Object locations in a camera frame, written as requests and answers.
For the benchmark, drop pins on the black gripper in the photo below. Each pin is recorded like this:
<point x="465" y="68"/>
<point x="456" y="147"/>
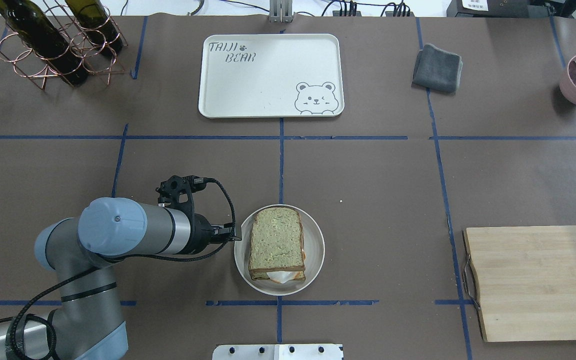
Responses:
<point x="200" y="234"/>

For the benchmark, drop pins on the bread slice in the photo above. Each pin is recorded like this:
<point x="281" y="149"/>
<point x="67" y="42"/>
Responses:
<point x="261" y="258"/>
<point x="277" y="224"/>

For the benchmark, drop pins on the white round plate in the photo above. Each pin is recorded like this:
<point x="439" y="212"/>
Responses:
<point x="314" y="249"/>

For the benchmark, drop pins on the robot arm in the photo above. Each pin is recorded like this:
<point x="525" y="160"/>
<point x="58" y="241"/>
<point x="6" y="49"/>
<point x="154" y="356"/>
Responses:
<point x="80" y="318"/>

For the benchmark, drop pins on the white bear serving tray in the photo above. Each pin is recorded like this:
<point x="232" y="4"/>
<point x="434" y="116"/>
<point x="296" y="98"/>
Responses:
<point x="271" y="76"/>

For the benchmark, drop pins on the fried egg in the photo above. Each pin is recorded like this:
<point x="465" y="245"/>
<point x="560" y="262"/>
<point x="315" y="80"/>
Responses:
<point x="284" y="260"/>

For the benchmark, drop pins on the dark wine bottle right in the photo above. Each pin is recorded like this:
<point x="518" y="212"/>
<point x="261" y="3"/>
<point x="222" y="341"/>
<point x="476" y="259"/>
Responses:
<point x="101" y="31"/>

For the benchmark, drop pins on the dark wine bottle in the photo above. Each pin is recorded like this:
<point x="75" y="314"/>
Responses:
<point x="37" y="31"/>
<point x="101" y="31"/>

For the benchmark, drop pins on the grey folded cloth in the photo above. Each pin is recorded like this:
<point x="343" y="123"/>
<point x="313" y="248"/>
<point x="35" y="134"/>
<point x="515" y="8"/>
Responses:
<point x="437" y="69"/>

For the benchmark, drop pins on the dark wine bottle left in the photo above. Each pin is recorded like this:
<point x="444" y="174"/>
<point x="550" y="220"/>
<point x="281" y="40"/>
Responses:
<point x="37" y="31"/>

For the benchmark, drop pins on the wooden cutting board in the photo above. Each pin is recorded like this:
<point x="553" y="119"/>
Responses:
<point x="524" y="282"/>

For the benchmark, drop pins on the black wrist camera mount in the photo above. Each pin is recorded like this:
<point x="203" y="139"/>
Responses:
<point x="178" y="192"/>

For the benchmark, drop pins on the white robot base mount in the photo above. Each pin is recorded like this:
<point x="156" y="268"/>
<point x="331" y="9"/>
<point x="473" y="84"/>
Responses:
<point x="296" y="351"/>

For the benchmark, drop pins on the aluminium frame post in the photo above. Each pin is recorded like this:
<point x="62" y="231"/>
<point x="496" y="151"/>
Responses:
<point x="281" y="11"/>

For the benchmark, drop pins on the copper wire bottle rack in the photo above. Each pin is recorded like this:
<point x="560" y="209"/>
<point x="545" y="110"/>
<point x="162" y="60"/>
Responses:
<point x="29" y="65"/>

